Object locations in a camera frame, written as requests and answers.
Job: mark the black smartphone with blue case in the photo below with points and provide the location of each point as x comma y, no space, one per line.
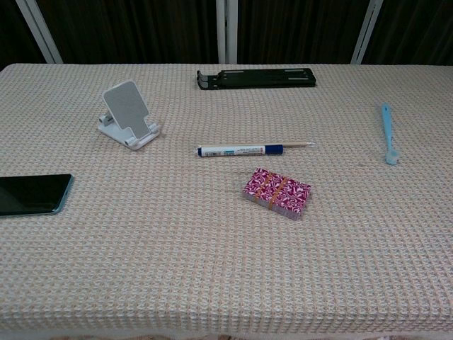
32,194

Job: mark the black folded laptop stand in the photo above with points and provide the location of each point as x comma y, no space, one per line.
258,78

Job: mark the white folding phone stand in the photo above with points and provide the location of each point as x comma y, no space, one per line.
128,108

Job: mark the white blue marker pen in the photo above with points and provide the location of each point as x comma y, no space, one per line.
240,151

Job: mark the orange rubber band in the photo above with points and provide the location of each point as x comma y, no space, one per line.
261,187

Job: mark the red patterned card deck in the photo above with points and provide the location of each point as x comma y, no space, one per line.
283,193

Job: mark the beige woven tablecloth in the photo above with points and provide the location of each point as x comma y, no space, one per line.
226,265

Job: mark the dark curtain panel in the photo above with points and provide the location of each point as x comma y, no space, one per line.
414,32
301,32
14,39
134,32

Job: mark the light blue toothbrush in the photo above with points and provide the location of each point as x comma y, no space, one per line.
388,131

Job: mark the white frame post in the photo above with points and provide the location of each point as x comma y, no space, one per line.
226,32
366,32
40,32

